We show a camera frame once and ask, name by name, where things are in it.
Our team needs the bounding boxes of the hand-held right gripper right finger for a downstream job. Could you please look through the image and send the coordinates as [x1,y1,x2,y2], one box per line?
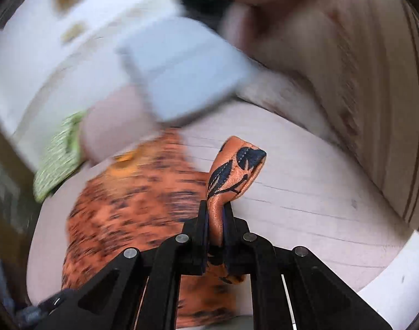
[223,203,393,330]

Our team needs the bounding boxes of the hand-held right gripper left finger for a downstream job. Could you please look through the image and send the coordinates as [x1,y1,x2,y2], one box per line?
[34,201,210,330]

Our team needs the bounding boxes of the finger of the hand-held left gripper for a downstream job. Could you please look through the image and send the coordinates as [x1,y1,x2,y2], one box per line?
[38,288,78,317]

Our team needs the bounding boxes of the orange floral small garment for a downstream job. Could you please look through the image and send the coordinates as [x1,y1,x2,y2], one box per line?
[62,131,267,328]

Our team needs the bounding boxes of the pale pink bed sheet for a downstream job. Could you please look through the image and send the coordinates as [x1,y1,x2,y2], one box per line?
[27,102,418,317]

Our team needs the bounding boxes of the green patterned cloth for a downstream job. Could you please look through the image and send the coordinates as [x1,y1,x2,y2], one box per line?
[34,111,87,203]

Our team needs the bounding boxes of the light blue folded cloth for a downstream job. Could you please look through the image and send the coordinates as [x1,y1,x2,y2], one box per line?
[116,16,262,125]

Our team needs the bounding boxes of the beige striped pillow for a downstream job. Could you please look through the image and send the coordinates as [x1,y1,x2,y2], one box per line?
[251,0,419,232]

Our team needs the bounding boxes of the small brown wall frame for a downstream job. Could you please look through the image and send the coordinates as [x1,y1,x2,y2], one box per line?
[60,21,89,44]

